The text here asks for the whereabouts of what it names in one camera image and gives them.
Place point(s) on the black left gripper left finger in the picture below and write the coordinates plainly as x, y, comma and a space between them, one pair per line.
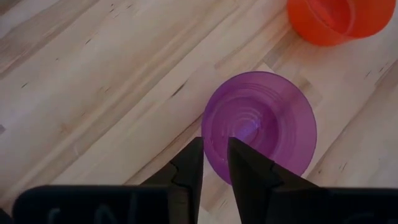
186, 168

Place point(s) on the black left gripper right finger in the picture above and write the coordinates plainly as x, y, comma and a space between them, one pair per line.
248, 174

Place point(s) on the orange translucent plastic bowl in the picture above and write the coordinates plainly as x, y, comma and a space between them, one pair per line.
314, 21

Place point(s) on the purple translucent plastic bowl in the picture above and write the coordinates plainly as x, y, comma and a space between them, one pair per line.
264, 109

